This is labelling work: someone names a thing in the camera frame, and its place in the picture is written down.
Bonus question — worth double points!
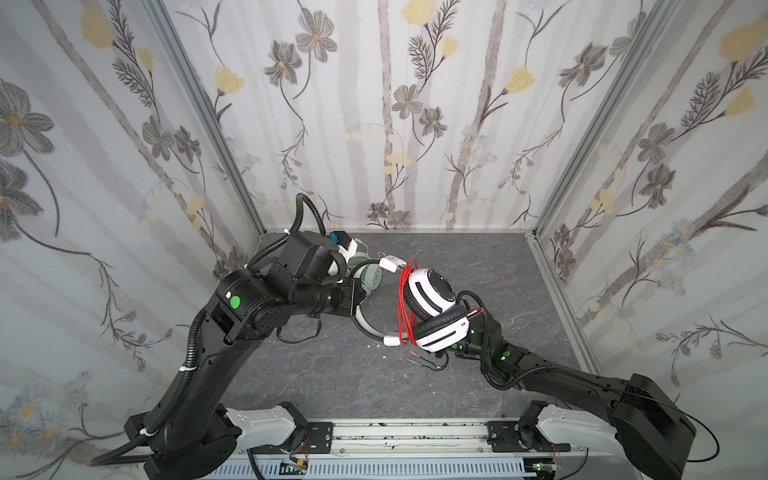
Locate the mint green headphones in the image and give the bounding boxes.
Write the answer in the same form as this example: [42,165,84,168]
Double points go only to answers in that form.
[348,253,382,297]

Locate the white black headphones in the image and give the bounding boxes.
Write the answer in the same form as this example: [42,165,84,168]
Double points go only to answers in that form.
[353,255,474,353]

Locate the red headphone cable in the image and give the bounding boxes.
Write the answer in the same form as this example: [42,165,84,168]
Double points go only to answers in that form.
[395,259,487,372]

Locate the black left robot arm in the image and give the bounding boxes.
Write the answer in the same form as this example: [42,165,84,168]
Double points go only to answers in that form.
[90,193,365,479]

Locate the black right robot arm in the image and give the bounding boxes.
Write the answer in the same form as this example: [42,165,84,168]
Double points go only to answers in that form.
[457,290,703,479]

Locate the white slotted cable duct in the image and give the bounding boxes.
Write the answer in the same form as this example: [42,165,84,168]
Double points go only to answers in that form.
[207,457,536,479]

